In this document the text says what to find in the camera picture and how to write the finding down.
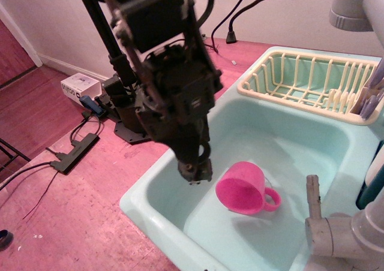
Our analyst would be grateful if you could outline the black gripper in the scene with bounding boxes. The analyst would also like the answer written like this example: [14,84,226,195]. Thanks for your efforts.
[136,52,223,184]

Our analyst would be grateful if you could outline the pink plastic cup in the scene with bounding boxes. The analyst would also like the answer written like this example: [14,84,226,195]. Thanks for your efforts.
[215,161,282,215]

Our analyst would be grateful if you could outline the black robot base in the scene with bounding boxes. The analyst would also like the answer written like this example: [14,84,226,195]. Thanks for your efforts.
[82,0,151,144]

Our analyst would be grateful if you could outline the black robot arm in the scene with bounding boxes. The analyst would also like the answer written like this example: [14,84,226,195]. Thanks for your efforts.
[104,0,223,183]

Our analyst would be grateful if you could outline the teal toy sink basin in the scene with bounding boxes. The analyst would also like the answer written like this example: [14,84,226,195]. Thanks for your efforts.
[120,85,383,270]

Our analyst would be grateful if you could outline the blue clamp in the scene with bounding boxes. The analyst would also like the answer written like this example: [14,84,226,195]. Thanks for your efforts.
[79,95,106,118]

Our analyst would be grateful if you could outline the black usb hub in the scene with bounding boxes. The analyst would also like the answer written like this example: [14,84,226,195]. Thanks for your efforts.
[46,133,100,175]

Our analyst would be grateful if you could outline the white cardboard box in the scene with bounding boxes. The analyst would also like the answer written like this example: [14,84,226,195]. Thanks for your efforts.
[60,73,102,106]

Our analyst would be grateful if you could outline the cream dish drying rack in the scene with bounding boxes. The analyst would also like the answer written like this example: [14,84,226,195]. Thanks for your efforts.
[237,47,383,125]

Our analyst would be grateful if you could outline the grey toy faucet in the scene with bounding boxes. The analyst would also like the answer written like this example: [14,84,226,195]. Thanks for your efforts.
[305,0,383,270]

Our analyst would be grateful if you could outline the purple utensils in rack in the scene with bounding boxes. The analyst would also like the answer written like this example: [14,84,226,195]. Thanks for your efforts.
[359,58,383,121]

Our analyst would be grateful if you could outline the black ring object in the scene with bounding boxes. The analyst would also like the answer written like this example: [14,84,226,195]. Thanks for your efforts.
[0,230,14,251]

